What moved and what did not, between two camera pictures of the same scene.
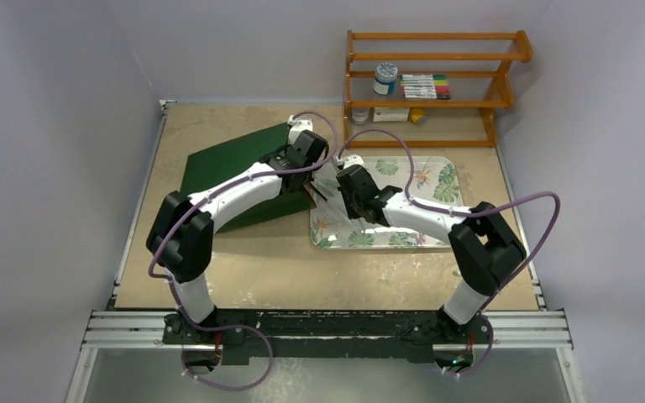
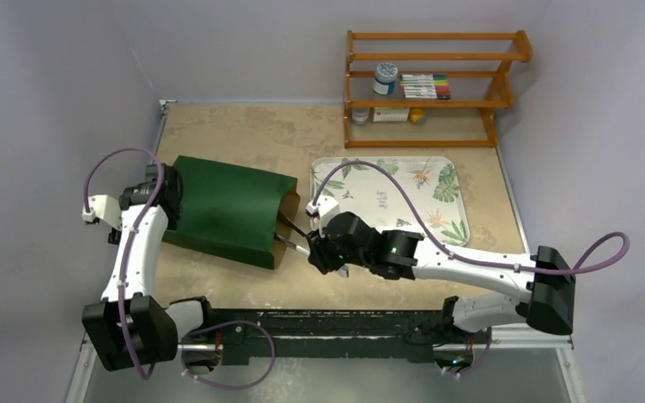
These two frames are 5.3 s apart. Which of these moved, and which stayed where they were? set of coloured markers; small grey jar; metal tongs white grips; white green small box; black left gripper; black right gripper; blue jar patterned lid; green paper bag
Moved: metal tongs white grips; black right gripper; green paper bag; black left gripper
Stayed: small grey jar; blue jar patterned lid; set of coloured markers; white green small box
